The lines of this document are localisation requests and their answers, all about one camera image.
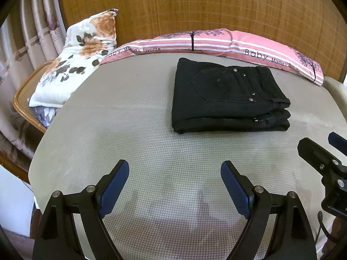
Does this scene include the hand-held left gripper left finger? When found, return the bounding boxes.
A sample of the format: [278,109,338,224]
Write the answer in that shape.
[33,159,130,260]

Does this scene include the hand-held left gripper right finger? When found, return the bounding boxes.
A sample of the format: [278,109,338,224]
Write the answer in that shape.
[220,160,318,260]

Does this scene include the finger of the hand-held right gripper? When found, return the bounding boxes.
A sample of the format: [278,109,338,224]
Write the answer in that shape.
[328,132,347,153]
[297,138,347,180]

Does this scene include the black pants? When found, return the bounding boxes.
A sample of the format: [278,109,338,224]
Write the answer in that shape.
[171,57,291,135]

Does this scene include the grey patterned cushion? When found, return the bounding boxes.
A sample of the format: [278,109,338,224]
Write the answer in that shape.
[30,105,62,128]

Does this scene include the pink striped tree-print pillow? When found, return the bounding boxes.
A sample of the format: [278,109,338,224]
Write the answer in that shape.
[100,28,235,65]
[223,30,325,86]

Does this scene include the rattan chair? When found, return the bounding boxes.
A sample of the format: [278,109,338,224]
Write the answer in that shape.
[13,60,56,134]

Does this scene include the white floral pillow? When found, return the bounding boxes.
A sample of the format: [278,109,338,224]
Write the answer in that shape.
[28,9,119,108]

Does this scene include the beige patterned curtain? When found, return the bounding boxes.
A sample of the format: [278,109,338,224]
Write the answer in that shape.
[0,0,68,160]

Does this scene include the woven rattan headboard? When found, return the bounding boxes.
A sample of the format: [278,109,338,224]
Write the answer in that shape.
[57,0,346,80]

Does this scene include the black cable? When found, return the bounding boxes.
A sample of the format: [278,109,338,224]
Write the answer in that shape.
[316,212,336,250]

